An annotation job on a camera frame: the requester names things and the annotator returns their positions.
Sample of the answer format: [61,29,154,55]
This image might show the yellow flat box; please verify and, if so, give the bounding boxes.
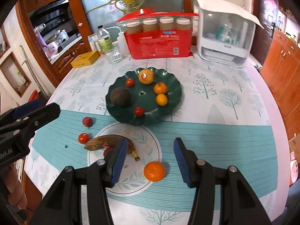
[71,51,99,69]

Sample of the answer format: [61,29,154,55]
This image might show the overripe brown banana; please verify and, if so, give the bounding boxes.
[84,135,140,161]

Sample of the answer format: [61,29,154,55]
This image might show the yellow-orange fruit with sticker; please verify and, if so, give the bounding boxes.
[138,69,155,85]

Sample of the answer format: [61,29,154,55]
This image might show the small red cherry tomato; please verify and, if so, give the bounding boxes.
[134,107,145,117]

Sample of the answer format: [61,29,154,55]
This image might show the white squeeze bottle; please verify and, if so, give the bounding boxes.
[117,31,130,55]

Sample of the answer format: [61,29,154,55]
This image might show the large orange tangerine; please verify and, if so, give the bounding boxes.
[143,161,166,182]

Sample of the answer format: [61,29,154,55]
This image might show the printed teal white tablecloth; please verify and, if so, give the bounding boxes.
[25,55,289,224]

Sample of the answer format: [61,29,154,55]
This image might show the clear bottle yellow liquid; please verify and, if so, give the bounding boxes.
[97,25,113,52]

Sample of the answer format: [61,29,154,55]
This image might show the dark green scalloped plate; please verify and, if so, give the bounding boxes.
[106,67,182,126]

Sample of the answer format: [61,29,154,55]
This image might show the small yellow kumquat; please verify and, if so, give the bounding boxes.
[156,94,168,106]

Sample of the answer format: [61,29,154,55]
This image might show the person's left hand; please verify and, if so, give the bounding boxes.
[3,163,27,210]

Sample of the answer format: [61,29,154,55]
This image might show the red waste bin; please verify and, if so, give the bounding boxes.
[28,90,40,102]

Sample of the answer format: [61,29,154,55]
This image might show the clear drinking glass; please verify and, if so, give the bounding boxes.
[105,43,123,65]

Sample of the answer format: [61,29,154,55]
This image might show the white blue small carton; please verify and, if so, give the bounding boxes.
[87,33,98,51]

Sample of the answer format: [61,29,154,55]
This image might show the wooden side cabinet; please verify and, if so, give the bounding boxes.
[260,29,300,140]

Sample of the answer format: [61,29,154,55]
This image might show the orange tangerine with stem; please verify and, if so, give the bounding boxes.
[154,82,168,95]

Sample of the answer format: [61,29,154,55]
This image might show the dark brown avocado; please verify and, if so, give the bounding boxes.
[110,87,131,107]

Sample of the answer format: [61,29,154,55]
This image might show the dark red round lychee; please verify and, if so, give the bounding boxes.
[103,143,114,157]

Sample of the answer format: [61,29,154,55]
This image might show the red carton of jars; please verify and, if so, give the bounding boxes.
[117,9,199,59]

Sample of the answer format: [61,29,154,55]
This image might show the white countertop appliance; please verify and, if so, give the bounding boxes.
[194,0,262,68]

